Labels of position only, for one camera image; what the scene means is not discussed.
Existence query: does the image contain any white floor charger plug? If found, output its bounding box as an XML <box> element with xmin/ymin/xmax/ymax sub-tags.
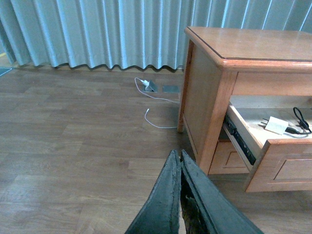
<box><xmin>140</xmin><ymin>80</ymin><xmax>150</xmax><ymax>87</ymax></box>

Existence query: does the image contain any wooden drawer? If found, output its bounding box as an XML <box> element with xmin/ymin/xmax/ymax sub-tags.
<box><xmin>208</xmin><ymin>141</ymin><xmax>250</xmax><ymax>175</ymax></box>
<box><xmin>223</xmin><ymin>96</ymin><xmax>312</xmax><ymax>192</ymax></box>

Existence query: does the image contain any black charger cable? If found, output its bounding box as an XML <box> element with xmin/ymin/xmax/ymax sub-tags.
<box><xmin>284</xmin><ymin>107</ymin><xmax>312</xmax><ymax>138</ymax></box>

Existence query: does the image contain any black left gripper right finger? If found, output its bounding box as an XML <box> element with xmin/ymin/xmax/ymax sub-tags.
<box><xmin>181</xmin><ymin>150</ymin><xmax>263</xmax><ymax>234</ymax></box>

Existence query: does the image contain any open metal floor socket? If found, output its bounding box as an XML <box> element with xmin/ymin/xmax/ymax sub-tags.
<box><xmin>143</xmin><ymin>81</ymin><xmax>158</xmax><ymax>93</ymax></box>

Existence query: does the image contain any light wooden nightstand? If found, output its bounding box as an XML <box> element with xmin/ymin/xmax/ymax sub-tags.
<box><xmin>177</xmin><ymin>26</ymin><xmax>312</xmax><ymax>176</ymax></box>

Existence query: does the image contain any closed metal floor socket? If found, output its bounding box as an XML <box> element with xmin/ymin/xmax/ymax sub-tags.
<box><xmin>162</xmin><ymin>85</ymin><xmax>180</xmax><ymax>93</ymax></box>

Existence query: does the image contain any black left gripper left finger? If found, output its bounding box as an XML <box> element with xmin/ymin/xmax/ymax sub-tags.
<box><xmin>126</xmin><ymin>150</ymin><xmax>181</xmax><ymax>234</ymax></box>

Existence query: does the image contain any white floor cable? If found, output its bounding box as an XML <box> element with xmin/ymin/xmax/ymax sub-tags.
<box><xmin>134</xmin><ymin>77</ymin><xmax>180</xmax><ymax>129</ymax></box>

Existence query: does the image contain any white charger adapter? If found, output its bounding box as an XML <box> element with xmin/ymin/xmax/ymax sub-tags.
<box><xmin>261</xmin><ymin>117</ymin><xmax>289</xmax><ymax>135</ymax></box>

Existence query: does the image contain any light blue curtain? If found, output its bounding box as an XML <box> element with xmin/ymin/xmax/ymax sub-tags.
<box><xmin>0</xmin><ymin>0</ymin><xmax>312</xmax><ymax>69</ymax></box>

